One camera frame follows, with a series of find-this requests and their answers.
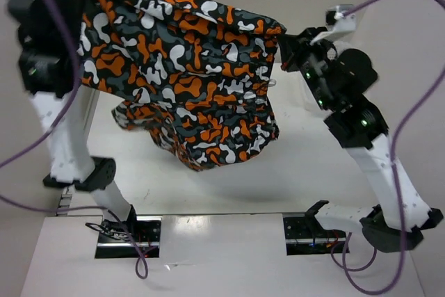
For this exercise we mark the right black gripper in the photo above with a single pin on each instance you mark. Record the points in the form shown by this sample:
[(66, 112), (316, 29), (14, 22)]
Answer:
[(290, 45)]

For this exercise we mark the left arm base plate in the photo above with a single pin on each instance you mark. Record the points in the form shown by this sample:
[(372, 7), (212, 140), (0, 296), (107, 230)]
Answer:
[(147, 239)]

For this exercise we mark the orange camouflage shorts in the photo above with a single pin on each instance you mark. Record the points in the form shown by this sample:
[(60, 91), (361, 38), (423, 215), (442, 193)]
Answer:
[(193, 73)]

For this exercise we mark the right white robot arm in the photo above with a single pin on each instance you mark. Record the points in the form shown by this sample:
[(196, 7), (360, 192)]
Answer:
[(338, 80)]

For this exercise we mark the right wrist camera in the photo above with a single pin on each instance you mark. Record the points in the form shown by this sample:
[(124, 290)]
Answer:
[(339, 22)]

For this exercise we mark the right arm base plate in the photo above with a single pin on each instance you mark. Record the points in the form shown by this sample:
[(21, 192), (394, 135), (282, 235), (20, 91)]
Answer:
[(305, 238)]

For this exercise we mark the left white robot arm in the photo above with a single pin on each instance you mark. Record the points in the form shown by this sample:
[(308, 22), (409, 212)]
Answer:
[(119, 216)]

